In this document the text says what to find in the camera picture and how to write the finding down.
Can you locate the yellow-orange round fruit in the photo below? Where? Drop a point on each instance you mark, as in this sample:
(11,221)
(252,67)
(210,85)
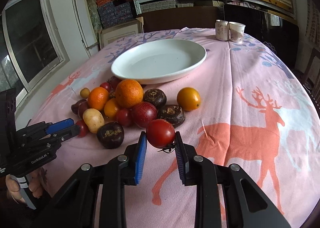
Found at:
(189,99)

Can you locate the white oval plate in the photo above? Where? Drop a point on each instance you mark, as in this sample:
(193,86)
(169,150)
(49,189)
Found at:
(159,61)

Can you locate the window with grey frame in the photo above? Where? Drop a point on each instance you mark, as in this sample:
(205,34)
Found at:
(31,47)

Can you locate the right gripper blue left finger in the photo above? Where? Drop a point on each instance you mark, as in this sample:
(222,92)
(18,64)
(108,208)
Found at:
(131,162)

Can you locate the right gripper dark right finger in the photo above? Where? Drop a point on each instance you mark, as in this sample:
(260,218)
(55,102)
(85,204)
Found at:
(194,169)

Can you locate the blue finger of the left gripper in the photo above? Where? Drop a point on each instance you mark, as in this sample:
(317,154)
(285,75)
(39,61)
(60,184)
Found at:
(53,128)

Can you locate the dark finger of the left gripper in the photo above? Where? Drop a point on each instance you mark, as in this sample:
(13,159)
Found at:
(63,135)

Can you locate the large orange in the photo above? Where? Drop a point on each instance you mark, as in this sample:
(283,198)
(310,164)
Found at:
(129,93)

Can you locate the small orange fruit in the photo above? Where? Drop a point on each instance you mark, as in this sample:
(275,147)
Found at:
(111,108)

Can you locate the dark red plum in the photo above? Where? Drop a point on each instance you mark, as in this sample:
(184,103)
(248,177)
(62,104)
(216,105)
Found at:
(143,113)

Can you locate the small yellow longan fruit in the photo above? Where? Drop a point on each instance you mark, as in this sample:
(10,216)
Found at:
(84,93)

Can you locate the dark water chestnut front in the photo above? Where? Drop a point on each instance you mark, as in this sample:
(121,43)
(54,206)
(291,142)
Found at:
(174,114)

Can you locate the dark water chestnut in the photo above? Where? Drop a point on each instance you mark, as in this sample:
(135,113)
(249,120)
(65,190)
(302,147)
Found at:
(156,97)
(111,135)
(174,114)

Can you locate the pale yellow potato-like fruit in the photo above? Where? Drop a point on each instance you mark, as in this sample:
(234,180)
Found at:
(93,119)

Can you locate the framed picture leaning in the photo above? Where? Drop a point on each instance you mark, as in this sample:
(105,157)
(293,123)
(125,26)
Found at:
(111,34)

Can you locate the small mandarin orange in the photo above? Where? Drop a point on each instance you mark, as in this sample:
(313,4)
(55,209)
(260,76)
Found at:
(98,98)

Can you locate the white paper cup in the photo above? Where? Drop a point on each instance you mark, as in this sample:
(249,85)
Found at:
(236,32)

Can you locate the red cherry tomato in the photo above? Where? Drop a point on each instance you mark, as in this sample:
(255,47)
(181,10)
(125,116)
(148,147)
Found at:
(106,86)

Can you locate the pink drink can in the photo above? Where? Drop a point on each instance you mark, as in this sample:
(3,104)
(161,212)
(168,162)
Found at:
(222,30)

